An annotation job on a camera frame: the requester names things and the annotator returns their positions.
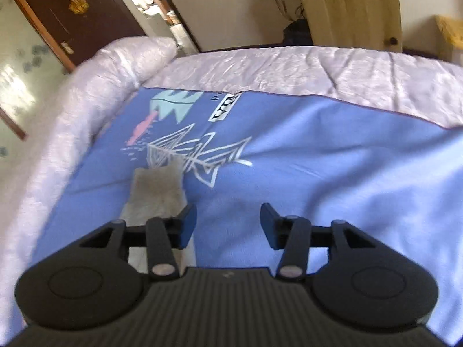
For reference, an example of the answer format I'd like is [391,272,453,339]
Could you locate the blue patterned bed sheet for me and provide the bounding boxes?
[32,88,462,344]

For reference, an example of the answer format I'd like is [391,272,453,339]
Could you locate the grey fleece pants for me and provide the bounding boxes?
[119,156,196,274]

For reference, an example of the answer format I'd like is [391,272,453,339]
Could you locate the dark brown wooden door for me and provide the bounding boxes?
[26,0,145,66]

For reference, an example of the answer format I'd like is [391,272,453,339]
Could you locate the frosted glass sliding door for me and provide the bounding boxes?
[0,0,68,160]

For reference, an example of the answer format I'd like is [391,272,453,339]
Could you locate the light wooden cabinet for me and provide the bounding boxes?
[301,0,403,53]

